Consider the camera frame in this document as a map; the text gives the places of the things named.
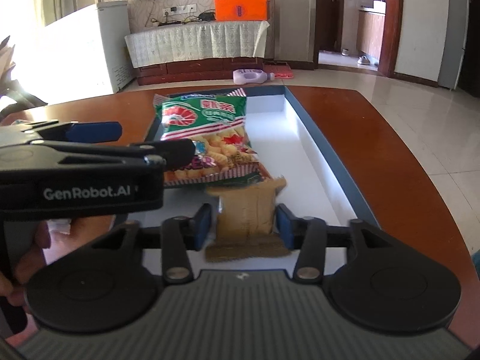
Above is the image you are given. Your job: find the cabinet with lace cloth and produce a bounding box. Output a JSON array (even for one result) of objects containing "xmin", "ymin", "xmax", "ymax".
[{"xmin": 124, "ymin": 20, "xmax": 269, "ymax": 86}]

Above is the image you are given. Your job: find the pink floor mat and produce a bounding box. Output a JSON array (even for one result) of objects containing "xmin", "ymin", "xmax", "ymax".
[{"xmin": 263, "ymin": 61, "xmax": 294, "ymax": 80}]

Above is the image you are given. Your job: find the green shrimp chips bag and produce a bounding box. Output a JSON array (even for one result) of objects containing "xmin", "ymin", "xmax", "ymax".
[{"xmin": 153, "ymin": 88, "xmax": 266, "ymax": 188}]

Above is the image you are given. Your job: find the white wall power strip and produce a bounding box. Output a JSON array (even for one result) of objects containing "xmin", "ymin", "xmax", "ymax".
[{"xmin": 162, "ymin": 3, "xmax": 197, "ymax": 17}]

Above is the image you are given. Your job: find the person's left hand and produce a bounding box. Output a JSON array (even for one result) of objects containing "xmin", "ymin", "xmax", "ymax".
[{"xmin": 1, "ymin": 215, "xmax": 115, "ymax": 310}]

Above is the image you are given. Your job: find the blue shallow tray box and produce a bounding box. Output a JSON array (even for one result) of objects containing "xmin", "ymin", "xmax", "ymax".
[{"xmin": 42, "ymin": 84, "xmax": 380, "ymax": 277}]

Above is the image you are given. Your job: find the grey refrigerator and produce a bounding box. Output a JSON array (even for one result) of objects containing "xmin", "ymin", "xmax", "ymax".
[{"xmin": 438, "ymin": 0, "xmax": 470, "ymax": 90}]

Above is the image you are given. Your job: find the white chest freezer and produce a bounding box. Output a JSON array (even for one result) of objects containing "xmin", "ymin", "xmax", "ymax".
[{"xmin": 14, "ymin": 1, "xmax": 134, "ymax": 105}]

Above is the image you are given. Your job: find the brown wafer snack packet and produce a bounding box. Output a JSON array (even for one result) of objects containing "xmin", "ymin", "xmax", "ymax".
[{"xmin": 205, "ymin": 177, "xmax": 290, "ymax": 263}]

